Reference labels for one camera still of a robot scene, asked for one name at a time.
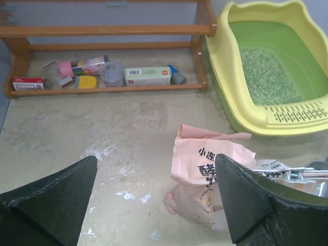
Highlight yellow green litter box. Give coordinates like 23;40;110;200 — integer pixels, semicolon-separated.
206;1;327;136

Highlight yellow sponge block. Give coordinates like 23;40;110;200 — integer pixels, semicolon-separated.
75;75;97;89

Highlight clear plastic cup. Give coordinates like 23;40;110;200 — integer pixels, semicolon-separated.
99;61;126;88

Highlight pink small package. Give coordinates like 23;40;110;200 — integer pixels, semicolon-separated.
56;61;75;78

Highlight colourful tube package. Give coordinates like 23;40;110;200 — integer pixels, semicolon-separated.
71;55;109;76

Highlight white bag sealing clip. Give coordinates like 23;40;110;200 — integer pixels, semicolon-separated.
252;167;327;183

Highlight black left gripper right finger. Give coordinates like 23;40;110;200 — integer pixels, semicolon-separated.
215;154;327;245

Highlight white rectangular box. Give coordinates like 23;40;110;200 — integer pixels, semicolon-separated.
125;67;171;87

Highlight wooden shelf rack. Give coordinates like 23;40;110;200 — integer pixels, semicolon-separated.
1;1;216;98

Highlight green litter granules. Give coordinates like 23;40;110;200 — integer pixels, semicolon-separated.
240;48;303;106

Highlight blue grey bottle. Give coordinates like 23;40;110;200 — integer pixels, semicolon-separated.
168;65;187;85

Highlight pink cat litter bag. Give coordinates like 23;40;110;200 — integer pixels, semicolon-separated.
164;125;315;232

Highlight grey metal litter scoop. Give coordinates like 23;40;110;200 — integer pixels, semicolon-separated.
306;159;327;198

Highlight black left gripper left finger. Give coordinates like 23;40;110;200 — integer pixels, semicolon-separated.
1;156;97;245

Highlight red white small box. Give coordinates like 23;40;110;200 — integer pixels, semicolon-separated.
12;77;45;91

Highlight small grey pink eraser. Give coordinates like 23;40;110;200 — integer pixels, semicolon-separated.
59;76;73;88

